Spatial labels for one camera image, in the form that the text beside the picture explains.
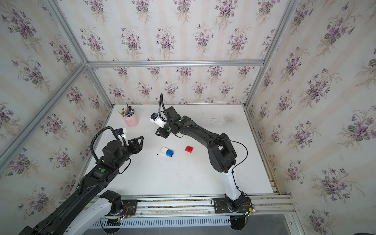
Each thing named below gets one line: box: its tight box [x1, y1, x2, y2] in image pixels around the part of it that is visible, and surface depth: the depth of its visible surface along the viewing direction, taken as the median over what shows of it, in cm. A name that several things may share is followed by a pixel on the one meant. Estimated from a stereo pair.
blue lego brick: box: [165, 148, 174, 158], surface depth 93 cm
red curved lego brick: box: [184, 145, 194, 154], surface depth 95 cm
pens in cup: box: [117, 101, 135, 118], surface depth 103 cm
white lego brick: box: [159, 146, 168, 154], surface depth 95 cm
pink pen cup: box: [123, 109, 140, 128], surface depth 105 cm
